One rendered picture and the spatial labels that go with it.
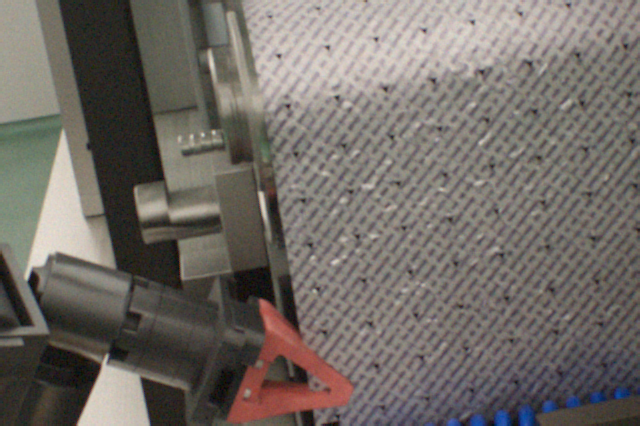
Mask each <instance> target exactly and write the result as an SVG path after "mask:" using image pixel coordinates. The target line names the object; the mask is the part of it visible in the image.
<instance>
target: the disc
mask: <svg viewBox="0 0 640 426"><path fill-rule="evenodd" d="M229 1H230V10H231V12H233V13H234V16H235V20H236V24H237V29H238V34H239V39H241V43H242V49H243V54H244V59H245V66H246V71H247V76H248V82H249V88H250V93H251V99H252V105H253V111H254V117H255V123H256V130H257V136H259V142H260V149H261V156H262V163H263V170H264V178H265V188H266V191H264V192H263V193H264V197H265V202H266V206H267V210H268V213H269V215H271V216H276V214H277V200H276V191H275V183H274V176H273V168H272V161H271V154H270V147H269V141H268V135H267V128H266V122H265V116H264V110H263V103H262V98H261V92H260V88H259V86H258V80H257V75H256V69H255V63H254V58H253V53H252V47H251V41H250V36H249V32H248V27H247V21H246V16H245V12H244V8H243V2H241V0H229Z"/></svg>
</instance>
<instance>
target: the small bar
mask: <svg viewBox="0 0 640 426"><path fill-rule="evenodd" d="M535 425H536V426H640V394H639V395H634V396H627V397H622V399H621V398H617V400H612V401H606V402H601V403H596V404H590V405H585V406H579V407H573V408H568V409H563V410H558V411H552V412H547V413H542V414H536V415H535Z"/></svg>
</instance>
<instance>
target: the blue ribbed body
mask: <svg viewBox="0 0 640 426"><path fill-rule="evenodd" d="M627 396H632V395H631V392H630V390H628V389H626V388H625V387H619V388H618V389H617V390H616V391H615V394H614V400H617V398H621V399H622V397H627ZM606 401H607V398H606V396H605V394H604V393H602V392H594V393H593V394H591V396H590V404H596V403H601V402H606ZM579 406H584V405H583V402H582V400H581V398H579V397H578V396H571V397H569V398H568V399H567V403H566V407H567V409H568V408H573V407H579ZM558 410H560V409H559V406H557V403H556V402H554V401H552V400H550V401H546V402H545V403H544V404H543V413H547V412H552V411H558ZM518 418H520V423H519V424H513V422H512V419H511V416H510V414H509V412H507V411H505V409H501V410H498V412H497V413H496V414H495V417H494V422H495V426H536V425H535V412H534V410H533V407H532V406H530V405H523V406H522V407H521V408H519V411H518ZM447 426H463V424H462V423H461V421H460V420H457V419H452V420H450V421H449V422H448V423H447ZM470 426H488V423H487V420H486V418H485V417H484V416H482V415H474V416H473V417H472V418H471V423H470Z"/></svg>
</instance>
